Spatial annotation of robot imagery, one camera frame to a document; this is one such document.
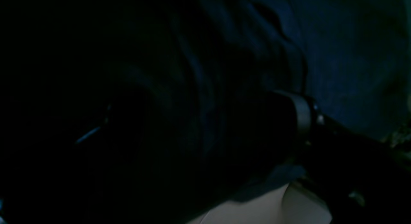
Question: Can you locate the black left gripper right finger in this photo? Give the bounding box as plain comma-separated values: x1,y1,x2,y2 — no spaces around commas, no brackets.
270,91,411,224

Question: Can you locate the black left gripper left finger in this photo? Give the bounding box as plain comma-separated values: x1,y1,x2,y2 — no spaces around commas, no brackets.
1,89,151,224

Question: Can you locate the dark grey T-shirt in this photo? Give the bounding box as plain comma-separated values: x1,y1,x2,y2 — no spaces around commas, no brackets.
106,0,411,202

